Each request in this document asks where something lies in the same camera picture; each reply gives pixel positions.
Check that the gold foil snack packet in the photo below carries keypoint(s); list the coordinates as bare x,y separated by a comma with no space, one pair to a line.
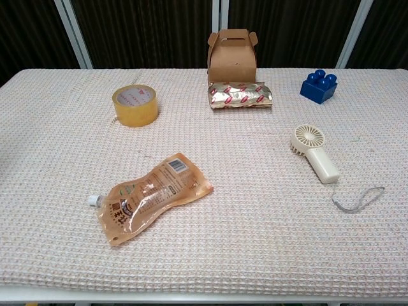
240,95

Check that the white waffle table cloth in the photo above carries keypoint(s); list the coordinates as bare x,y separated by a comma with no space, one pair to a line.
204,181

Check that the blue toy building block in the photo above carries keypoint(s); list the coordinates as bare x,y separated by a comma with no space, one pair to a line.
318,86

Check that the white handheld fan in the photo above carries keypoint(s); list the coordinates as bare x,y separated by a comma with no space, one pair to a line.
315,153

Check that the brown cardboard carry box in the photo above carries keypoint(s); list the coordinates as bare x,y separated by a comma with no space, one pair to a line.
231,59

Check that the yellow packing tape roll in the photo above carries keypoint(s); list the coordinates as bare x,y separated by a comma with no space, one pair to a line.
135,105

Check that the orange liquid refill pouch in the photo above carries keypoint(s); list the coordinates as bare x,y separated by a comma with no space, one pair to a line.
150,197

